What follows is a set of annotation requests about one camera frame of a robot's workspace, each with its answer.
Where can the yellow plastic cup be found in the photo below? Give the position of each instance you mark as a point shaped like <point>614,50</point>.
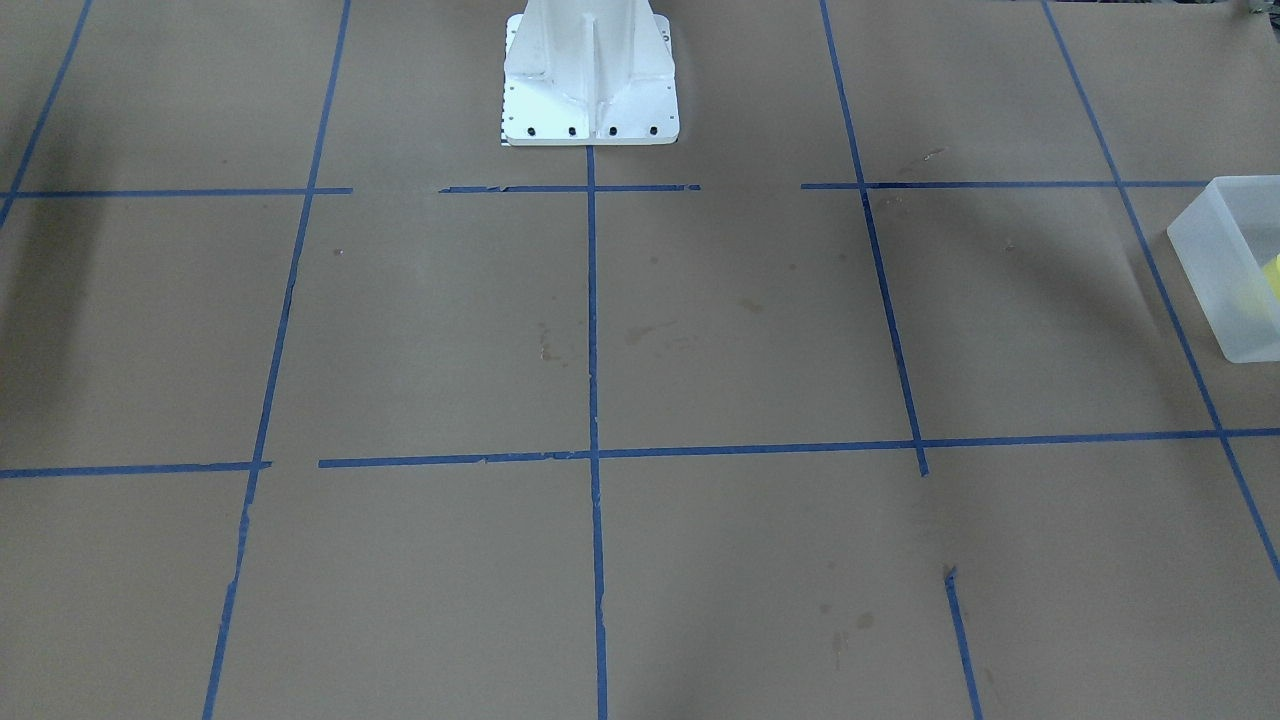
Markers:
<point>1259,297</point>

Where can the translucent white storage box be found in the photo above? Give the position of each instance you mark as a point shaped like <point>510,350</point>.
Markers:
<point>1221,239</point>

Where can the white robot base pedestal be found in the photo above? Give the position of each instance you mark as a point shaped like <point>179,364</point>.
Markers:
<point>589,73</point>

